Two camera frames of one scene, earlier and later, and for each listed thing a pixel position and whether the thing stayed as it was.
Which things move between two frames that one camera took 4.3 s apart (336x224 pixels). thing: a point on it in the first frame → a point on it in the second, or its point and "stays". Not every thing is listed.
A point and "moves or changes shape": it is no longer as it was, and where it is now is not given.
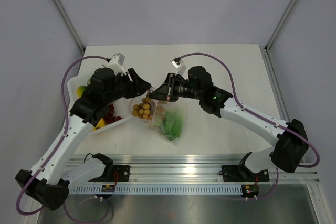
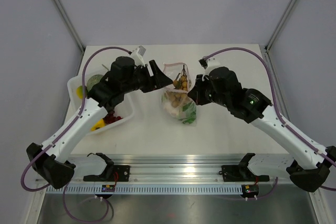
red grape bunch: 109,117 stays
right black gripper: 164,92 → 196,93
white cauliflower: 159,117 → 174,111
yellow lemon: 79,91 stays
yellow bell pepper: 101,124 stays
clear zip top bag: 171,118 moves or changes shape
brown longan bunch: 143,109 moves or changes shape
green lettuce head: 171,124 → 190,107
